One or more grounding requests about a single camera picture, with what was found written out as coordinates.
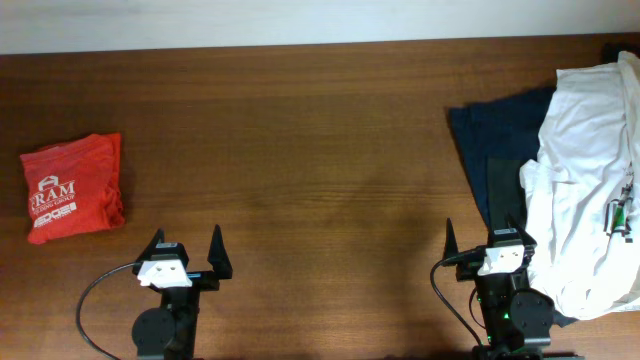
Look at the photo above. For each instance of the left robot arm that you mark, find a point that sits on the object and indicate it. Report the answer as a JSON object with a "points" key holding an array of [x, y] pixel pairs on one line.
{"points": [[168, 331]]}

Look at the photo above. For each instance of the folded red t-shirt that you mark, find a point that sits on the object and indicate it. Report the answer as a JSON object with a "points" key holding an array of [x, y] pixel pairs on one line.
{"points": [[73, 188]]}

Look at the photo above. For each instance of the black garment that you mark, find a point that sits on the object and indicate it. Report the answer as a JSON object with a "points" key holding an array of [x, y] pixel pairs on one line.
{"points": [[610, 51]]}

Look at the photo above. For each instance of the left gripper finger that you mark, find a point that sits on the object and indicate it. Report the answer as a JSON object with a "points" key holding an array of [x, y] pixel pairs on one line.
{"points": [[218, 257], [148, 251]]}

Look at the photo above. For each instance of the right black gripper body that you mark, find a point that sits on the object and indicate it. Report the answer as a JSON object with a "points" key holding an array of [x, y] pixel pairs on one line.
{"points": [[500, 282]]}

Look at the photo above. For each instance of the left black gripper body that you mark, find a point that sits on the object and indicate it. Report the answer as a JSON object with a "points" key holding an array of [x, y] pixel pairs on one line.
{"points": [[202, 279]]}

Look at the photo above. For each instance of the dark navy garment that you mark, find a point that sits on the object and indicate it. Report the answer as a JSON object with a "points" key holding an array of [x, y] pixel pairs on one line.
{"points": [[494, 140]]}

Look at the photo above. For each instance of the white t-shirt with graphic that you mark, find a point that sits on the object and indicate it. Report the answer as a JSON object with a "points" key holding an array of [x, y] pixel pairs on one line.
{"points": [[582, 192]]}

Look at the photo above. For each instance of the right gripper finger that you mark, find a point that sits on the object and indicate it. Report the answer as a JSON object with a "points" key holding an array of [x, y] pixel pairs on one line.
{"points": [[526, 239], [450, 251]]}

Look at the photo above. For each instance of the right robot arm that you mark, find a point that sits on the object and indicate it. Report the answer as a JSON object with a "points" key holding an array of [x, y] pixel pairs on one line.
{"points": [[517, 319]]}

